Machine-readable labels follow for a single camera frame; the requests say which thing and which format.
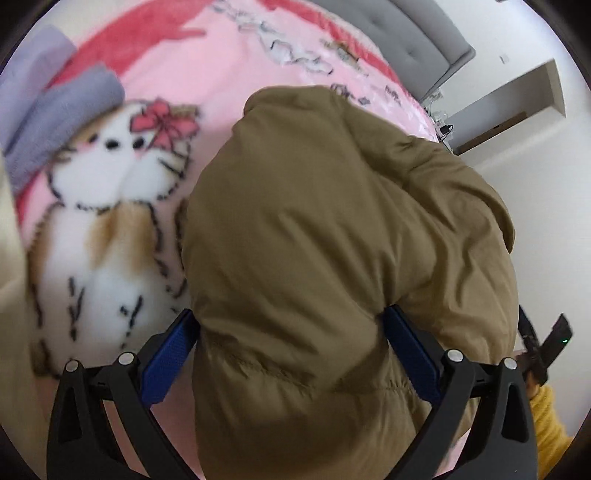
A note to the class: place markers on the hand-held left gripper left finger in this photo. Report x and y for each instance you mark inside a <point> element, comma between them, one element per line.
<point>170,356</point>

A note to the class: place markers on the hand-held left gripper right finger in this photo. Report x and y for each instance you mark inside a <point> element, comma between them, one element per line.
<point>411,351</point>

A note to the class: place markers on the brown padded jacket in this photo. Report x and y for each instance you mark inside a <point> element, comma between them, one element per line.
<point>323,221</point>

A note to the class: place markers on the person's right forearm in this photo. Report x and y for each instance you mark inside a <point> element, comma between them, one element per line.
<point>549,424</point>

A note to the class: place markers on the lavender cloth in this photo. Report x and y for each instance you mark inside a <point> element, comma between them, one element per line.
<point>69,101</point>

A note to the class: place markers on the pink printed blanket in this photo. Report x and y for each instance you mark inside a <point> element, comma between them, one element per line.
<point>207,69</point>

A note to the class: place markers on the grey upholstered headboard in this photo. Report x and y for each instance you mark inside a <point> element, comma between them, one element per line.
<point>406,32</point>

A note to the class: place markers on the white wall shelf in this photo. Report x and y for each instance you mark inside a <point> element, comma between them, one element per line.
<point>517,106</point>

